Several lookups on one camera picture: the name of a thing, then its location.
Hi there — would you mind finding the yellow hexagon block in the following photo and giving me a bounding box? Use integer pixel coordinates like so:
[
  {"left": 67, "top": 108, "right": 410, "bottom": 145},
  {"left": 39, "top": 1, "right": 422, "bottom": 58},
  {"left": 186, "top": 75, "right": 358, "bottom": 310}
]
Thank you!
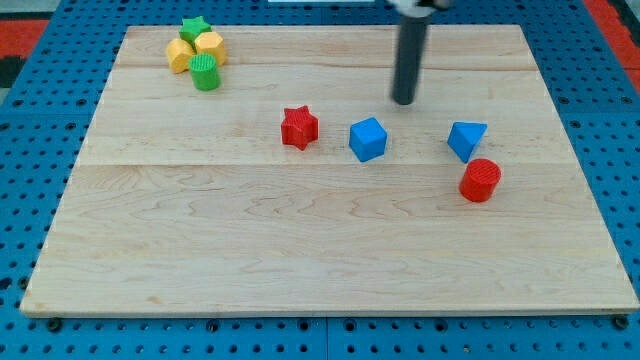
[
  {"left": 166, "top": 38, "right": 195, "bottom": 74},
  {"left": 194, "top": 31, "right": 227, "bottom": 66}
]

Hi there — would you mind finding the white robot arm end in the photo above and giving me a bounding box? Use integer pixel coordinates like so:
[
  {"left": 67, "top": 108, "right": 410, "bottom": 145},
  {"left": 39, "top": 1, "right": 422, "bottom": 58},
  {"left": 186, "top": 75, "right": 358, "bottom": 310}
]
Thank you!
[{"left": 388, "top": 0, "right": 454, "bottom": 18}]

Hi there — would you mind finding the yellow hexagon block right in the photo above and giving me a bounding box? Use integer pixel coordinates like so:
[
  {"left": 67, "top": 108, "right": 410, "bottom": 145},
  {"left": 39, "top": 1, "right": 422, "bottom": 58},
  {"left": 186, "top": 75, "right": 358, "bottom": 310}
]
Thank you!
[{"left": 194, "top": 31, "right": 227, "bottom": 66}]

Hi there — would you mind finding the green star block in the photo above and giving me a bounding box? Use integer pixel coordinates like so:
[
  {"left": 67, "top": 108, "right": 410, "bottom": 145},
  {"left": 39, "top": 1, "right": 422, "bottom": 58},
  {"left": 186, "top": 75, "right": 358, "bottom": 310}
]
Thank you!
[{"left": 179, "top": 16, "right": 212, "bottom": 46}]

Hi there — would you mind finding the blue triangle block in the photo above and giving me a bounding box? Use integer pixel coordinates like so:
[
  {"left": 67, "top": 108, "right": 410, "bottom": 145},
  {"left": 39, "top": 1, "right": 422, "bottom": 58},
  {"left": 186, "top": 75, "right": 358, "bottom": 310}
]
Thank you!
[{"left": 447, "top": 121, "right": 488, "bottom": 163}]

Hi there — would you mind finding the yellow hexagon block left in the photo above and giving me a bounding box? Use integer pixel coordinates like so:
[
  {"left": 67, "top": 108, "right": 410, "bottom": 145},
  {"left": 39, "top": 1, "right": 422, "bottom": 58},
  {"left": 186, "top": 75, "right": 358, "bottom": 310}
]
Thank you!
[{"left": 166, "top": 38, "right": 195, "bottom": 74}]

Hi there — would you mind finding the wooden board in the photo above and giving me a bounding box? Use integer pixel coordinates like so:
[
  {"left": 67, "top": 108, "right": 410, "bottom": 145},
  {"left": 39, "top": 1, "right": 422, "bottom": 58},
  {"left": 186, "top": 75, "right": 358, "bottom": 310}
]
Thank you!
[{"left": 21, "top": 25, "right": 639, "bottom": 318}]

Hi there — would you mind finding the blue cube block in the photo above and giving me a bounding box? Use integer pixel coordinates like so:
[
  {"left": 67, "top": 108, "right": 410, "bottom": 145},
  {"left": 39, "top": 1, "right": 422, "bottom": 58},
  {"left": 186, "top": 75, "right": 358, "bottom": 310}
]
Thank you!
[{"left": 349, "top": 117, "right": 387, "bottom": 162}]

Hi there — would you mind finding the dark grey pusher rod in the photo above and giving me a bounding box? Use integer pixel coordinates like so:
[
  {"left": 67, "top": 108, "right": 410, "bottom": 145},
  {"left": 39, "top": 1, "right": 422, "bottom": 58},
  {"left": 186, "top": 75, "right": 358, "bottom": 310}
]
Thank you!
[{"left": 391, "top": 16, "right": 431, "bottom": 105}]

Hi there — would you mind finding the green cylinder block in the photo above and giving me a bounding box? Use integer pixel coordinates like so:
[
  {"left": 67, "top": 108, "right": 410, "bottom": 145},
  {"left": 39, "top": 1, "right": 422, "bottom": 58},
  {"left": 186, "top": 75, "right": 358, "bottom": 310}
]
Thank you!
[{"left": 189, "top": 53, "right": 221, "bottom": 91}]

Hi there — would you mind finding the red star block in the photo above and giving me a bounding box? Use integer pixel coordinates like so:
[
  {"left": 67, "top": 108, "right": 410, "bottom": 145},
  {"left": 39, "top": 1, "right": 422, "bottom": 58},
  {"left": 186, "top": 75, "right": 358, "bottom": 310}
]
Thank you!
[{"left": 280, "top": 105, "right": 319, "bottom": 151}]

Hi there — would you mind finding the red cylinder block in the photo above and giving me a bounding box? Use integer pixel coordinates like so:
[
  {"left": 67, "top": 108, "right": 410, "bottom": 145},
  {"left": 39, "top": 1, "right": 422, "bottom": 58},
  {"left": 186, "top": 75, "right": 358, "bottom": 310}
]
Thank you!
[{"left": 458, "top": 158, "right": 502, "bottom": 202}]

